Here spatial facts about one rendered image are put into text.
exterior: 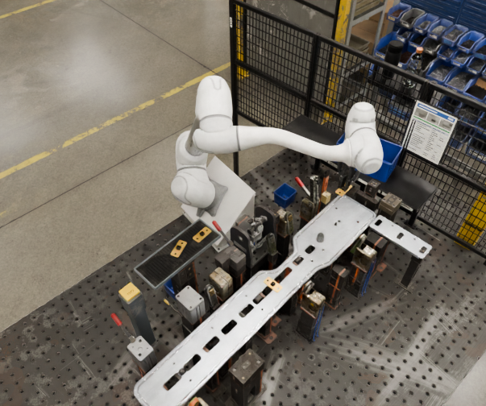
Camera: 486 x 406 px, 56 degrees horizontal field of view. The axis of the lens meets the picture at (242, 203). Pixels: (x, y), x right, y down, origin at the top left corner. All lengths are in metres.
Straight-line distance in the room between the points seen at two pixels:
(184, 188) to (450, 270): 1.45
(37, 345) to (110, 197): 1.72
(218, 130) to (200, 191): 0.61
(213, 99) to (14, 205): 2.58
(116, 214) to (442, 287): 2.40
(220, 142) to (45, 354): 1.29
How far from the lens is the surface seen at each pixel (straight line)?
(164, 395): 1.85
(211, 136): 1.78
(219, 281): 1.95
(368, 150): 1.67
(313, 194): 2.21
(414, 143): 2.48
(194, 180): 2.31
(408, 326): 2.40
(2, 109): 5.16
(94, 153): 4.29
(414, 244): 2.29
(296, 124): 2.74
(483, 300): 2.62
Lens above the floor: 2.73
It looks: 48 degrees down
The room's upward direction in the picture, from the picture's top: straight up
